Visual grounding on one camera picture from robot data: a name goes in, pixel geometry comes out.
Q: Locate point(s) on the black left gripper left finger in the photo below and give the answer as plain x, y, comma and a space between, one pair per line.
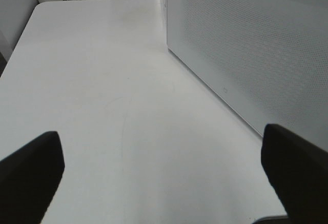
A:
30, 177

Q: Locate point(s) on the white microwave door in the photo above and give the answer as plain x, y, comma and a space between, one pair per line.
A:
266, 59

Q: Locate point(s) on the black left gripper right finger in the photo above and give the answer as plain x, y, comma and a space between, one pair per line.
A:
297, 171

